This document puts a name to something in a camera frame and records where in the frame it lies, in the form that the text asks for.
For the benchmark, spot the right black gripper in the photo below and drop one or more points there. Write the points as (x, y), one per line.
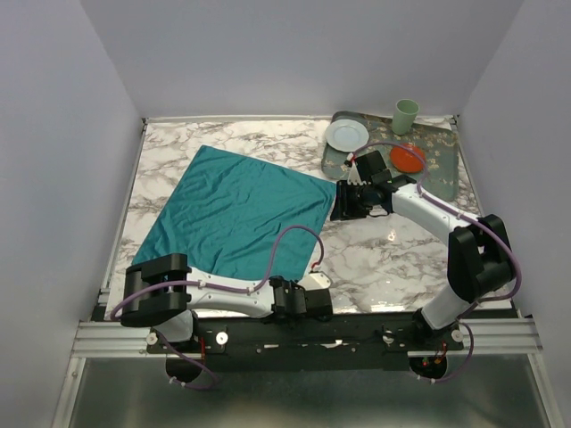
(343, 209)

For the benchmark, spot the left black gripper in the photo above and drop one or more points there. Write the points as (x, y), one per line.
(295, 287)

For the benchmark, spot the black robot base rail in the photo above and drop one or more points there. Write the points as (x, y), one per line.
(386, 340)

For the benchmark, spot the aluminium frame rail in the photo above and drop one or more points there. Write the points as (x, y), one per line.
(109, 340)

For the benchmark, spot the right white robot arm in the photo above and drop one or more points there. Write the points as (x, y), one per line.
(479, 261)

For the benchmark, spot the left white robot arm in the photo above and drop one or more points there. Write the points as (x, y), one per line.
(165, 293)

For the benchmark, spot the light green cup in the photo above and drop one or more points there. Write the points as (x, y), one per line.
(405, 113)

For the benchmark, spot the red small bowl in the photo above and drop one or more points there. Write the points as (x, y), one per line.
(407, 158)

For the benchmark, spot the light blue small plate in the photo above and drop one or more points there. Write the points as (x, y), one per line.
(346, 135)

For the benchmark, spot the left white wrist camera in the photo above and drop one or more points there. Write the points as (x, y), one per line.
(313, 281)

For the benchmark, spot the teal cloth napkin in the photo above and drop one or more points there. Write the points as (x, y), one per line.
(239, 217)

